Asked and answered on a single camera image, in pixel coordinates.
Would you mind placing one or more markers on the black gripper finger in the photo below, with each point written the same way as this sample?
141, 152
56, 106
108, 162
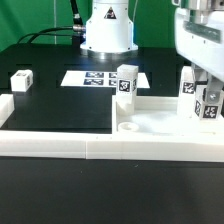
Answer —
200, 75
213, 90

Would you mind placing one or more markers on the white U-shaped obstacle wall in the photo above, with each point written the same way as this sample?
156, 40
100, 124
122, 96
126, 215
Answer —
120, 146

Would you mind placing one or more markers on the white square tabletop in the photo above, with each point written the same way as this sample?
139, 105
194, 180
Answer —
158, 115

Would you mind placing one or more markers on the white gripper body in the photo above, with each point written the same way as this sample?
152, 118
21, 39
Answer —
203, 45

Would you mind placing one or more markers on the white sheet with AprilTags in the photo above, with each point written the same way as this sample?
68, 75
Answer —
75, 78

